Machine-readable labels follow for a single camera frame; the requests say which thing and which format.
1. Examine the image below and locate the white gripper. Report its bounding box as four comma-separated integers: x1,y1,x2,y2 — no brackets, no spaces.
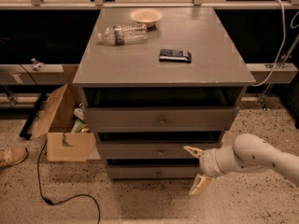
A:
183,146,223,196

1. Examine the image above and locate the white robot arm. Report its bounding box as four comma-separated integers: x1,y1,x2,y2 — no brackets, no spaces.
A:
184,133,299,195

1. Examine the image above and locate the grey top drawer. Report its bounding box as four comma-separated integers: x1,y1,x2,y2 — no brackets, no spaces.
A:
84,107,238,133

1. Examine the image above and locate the grey drawer cabinet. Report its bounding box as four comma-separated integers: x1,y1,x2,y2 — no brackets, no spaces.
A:
73,7,255,167

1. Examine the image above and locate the open cardboard box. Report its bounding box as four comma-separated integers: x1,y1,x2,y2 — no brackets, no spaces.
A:
30,64,97,162

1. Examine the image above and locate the dark blue snack packet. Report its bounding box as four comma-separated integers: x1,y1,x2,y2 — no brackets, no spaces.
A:
159,49,192,63

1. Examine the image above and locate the green packet in box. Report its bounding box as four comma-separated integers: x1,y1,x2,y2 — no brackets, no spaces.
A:
71,119,87,133

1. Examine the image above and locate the white bottle in box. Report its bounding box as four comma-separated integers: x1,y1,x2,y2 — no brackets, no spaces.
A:
74,108,84,121

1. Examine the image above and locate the clear plastic water bottle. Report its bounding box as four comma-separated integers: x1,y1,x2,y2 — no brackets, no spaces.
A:
97,23,148,46

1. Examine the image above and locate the white bowl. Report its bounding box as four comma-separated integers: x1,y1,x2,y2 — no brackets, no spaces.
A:
130,8,163,28

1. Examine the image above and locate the tan shoe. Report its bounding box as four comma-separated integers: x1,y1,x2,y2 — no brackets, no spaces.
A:
0,147,28,167

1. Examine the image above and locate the small clear object on ledge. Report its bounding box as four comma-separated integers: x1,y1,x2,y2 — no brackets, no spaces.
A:
31,58,45,72

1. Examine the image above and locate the black floor cable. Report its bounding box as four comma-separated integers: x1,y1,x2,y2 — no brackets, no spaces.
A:
0,37,102,224

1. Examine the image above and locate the white hanging cable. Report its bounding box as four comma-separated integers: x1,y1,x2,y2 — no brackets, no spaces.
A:
250,0,288,88

